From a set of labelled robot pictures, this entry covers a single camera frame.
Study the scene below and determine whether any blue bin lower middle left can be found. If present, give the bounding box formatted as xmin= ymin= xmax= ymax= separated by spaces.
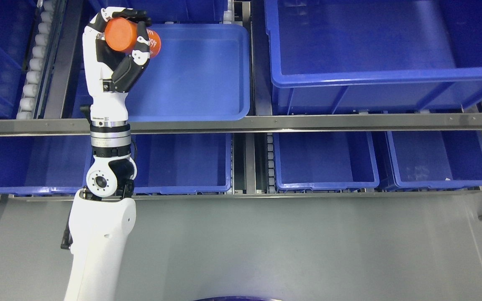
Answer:
xmin=134 ymin=133 xmax=233 ymax=195

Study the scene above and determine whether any white roller track left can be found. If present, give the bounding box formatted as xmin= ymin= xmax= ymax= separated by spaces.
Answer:
xmin=16 ymin=0 xmax=59 ymax=120

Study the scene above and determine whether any steel shelf rail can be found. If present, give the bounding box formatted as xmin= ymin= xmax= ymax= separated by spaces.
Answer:
xmin=0 ymin=113 xmax=482 ymax=137

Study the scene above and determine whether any blue bin top middle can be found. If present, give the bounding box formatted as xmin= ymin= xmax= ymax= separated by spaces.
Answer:
xmin=88 ymin=0 xmax=231 ymax=23

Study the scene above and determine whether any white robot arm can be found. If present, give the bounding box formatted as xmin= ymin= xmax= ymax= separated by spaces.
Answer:
xmin=64 ymin=121 xmax=136 ymax=301

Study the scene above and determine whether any blue bin lower middle right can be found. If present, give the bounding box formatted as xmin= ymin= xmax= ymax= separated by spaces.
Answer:
xmin=273 ymin=132 xmax=380 ymax=191

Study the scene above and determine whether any large blue bin upper right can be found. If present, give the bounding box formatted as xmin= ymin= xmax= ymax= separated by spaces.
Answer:
xmin=264 ymin=0 xmax=482 ymax=115

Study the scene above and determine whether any blue shallow tray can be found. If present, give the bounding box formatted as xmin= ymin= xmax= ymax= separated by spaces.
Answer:
xmin=126 ymin=23 xmax=250 ymax=122

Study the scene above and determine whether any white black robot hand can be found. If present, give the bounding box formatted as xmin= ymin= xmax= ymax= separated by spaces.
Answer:
xmin=82 ymin=6 xmax=151 ymax=127

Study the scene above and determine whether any orange cylindrical capacitor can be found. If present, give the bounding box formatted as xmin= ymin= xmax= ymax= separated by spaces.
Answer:
xmin=105 ymin=17 xmax=162 ymax=57

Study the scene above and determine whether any blue bin far left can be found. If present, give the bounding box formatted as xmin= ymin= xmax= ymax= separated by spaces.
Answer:
xmin=0 ymin=0 xmax=37 ymax=119

